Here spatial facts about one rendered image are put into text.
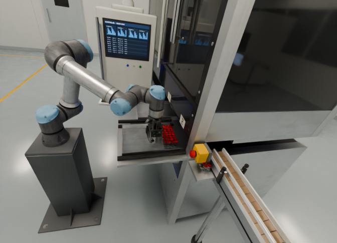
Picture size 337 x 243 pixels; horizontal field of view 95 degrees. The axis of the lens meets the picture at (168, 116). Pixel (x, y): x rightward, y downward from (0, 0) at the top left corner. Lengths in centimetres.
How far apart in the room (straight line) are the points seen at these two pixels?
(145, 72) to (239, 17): 115
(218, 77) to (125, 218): 145
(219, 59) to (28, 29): 638
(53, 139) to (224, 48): 107
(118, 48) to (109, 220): 154
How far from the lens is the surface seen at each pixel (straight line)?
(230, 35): 66
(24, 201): 206
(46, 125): 114
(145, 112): 128
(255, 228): 82
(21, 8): 668
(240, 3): 67
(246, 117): 93
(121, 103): 65
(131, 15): 156
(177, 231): 170
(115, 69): 166
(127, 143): 100
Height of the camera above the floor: 158
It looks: 33 degrees down
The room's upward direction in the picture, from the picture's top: 9 degrees clockwise
